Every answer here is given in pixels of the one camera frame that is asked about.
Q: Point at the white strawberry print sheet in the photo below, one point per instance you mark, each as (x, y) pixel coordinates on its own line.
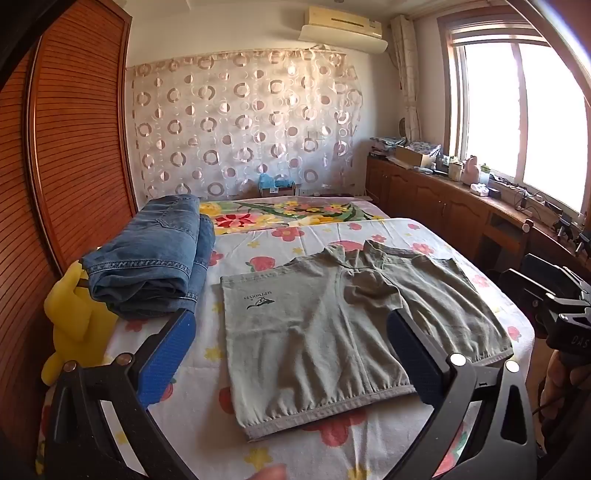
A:
(203, 323)

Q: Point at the white jar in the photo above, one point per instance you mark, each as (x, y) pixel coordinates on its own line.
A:
(455, 171)

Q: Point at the folded blue jeans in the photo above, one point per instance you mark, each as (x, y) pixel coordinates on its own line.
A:
(147, 249)

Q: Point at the pink cat figurine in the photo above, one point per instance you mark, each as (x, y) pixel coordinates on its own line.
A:
(472, 168)

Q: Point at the cardboard box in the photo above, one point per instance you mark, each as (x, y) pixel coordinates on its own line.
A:
(411, 158)

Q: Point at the white air conditioner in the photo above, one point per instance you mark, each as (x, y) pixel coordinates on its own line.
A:
(341, 23)

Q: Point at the person's right hand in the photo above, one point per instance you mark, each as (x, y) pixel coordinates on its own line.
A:
(561, 383)

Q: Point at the yellow plush toy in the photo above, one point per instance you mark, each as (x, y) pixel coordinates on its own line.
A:
(78, 323)

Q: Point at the wooden louvred wardrobe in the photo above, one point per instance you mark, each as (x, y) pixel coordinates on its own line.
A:
(69, 138)

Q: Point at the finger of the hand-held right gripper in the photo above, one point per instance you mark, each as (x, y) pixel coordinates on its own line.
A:
(521, 288)

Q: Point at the window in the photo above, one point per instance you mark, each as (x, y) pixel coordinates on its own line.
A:
(489, 115)

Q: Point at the green lid cup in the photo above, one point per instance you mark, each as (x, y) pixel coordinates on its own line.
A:
(485, 175)

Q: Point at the patterned window curtain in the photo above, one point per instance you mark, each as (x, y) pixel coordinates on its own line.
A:
(406, 69)

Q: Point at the blue tissue pack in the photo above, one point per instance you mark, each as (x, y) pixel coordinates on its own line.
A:
(268, 182)

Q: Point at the white tissue holder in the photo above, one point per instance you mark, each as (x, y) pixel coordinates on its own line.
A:
(479, 189)

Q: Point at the circle pattern sheer curtain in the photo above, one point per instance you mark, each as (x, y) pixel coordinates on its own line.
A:
(231, 115)

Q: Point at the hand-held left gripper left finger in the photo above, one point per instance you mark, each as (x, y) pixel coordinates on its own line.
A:
(166, 360)

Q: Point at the wooden chair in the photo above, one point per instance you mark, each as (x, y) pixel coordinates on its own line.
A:
(527, 227)

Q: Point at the small black box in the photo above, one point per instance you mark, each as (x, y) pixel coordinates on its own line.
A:
(495, 193)

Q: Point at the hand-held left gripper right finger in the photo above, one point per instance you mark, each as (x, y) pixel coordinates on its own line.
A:
(413, 360)

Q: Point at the person's left hand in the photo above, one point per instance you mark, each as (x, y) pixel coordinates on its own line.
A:
(270, 474)

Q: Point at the olive green pants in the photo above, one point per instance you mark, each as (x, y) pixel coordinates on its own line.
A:
(300, 332)

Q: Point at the floral cloth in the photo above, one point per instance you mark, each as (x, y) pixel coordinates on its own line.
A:
(427, 147)

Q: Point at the pile of papers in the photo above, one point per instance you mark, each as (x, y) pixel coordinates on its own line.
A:
(383, 145)

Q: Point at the wooden cabinet row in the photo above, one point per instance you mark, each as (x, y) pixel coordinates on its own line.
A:
(429, 198)

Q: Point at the dark round fan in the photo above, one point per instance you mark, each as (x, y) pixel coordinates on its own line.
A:
(401, 127)

